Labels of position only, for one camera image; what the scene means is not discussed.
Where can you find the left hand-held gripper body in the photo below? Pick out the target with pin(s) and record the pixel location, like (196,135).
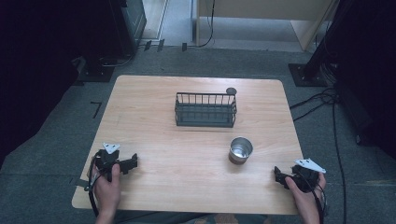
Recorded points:
(105,160)

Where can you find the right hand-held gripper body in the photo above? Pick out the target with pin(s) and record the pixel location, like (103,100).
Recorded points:
(306,175)

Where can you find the person's right hand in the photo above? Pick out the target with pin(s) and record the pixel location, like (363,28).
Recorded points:
(303,197)

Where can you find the person's left hand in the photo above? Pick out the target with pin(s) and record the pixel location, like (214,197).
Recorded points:
(107,189)

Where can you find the metal cup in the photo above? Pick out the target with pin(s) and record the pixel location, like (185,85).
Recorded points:
(240,150)

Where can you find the black stand base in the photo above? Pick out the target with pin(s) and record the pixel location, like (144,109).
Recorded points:
(97,74)

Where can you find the dark round disc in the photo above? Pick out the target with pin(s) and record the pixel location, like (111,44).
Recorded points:
(231,90)

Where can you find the black tape strip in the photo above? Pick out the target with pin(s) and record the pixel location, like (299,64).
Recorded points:
(184,46)
(148,45)
(160,45)

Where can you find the dark curtain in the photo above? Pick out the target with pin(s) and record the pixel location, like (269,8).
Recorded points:
(370,62)

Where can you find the black equipment case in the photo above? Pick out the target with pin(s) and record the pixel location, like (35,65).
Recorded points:
(130,25)

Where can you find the light wooden cabinet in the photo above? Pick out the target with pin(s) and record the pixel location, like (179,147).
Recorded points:
(264,12)

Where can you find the black stand with base plate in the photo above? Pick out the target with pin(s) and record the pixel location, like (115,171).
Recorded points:
(308,74)

